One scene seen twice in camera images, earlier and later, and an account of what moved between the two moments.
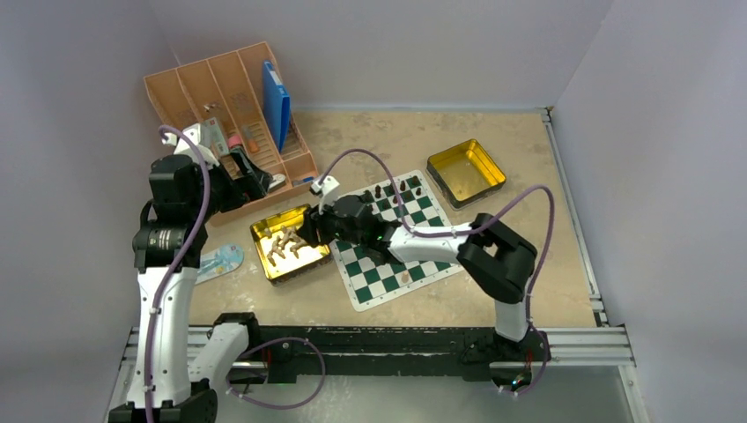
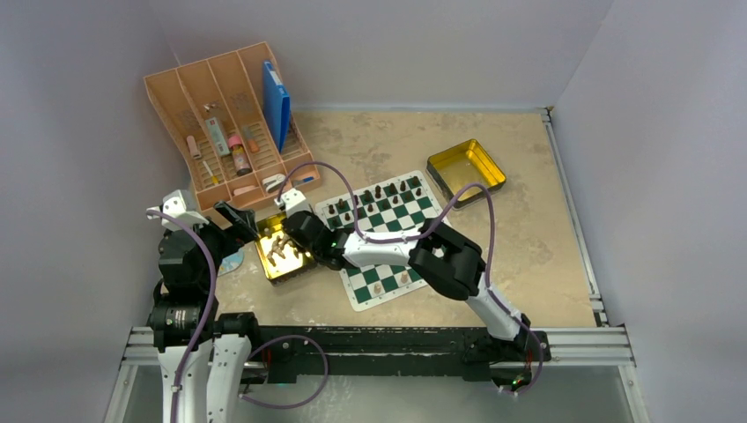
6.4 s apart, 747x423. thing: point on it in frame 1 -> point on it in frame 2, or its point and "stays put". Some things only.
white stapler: [279, 179] stays put
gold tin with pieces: [284, 253] stays put
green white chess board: [403, 204] stays put
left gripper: [252, 186] -> [233, 236]
